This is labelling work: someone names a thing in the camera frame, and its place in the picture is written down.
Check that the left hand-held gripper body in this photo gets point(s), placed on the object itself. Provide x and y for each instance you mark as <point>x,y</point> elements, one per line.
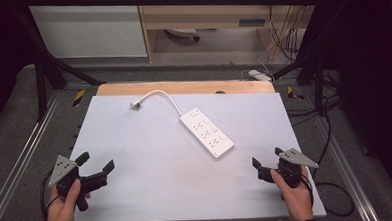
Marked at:
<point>63,169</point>

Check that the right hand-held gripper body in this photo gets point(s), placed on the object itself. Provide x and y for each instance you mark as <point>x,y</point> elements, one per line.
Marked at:
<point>291,171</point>

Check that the white power plug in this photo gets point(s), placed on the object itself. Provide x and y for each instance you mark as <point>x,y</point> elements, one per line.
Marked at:
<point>135,105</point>

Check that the person's right hand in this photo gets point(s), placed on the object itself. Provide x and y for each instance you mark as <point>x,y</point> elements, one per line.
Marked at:
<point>298,202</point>

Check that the person's left hand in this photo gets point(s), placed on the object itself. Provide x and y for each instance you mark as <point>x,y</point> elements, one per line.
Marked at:
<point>62,216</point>

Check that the pale grey table mat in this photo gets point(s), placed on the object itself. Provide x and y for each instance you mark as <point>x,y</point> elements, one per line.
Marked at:
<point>160,185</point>

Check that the white floor power strip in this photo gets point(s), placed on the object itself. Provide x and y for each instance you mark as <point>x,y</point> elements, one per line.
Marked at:
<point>259,75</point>

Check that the black metal stand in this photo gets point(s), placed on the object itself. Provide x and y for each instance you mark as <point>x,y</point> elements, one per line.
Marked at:
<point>41,80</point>
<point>317,68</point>

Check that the wooden table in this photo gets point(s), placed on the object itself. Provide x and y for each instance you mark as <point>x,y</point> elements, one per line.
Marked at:
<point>183,87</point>

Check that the black curtain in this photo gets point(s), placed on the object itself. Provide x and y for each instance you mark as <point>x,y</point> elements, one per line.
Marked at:
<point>372,66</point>
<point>1,49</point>

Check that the white cabinet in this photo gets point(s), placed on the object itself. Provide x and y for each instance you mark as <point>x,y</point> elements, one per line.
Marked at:
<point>90,28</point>

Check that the office chair base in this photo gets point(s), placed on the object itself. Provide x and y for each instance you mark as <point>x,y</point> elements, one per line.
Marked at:
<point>184,32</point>

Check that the wooden desk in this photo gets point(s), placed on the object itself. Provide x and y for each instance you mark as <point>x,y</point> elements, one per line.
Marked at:
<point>206,15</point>

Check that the aluminium rail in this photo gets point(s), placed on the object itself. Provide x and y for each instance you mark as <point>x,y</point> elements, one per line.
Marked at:
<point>19,158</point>
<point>350,177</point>

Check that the black metal frame bar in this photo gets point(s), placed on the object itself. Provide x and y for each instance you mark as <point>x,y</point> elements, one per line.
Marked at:
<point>166,1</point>

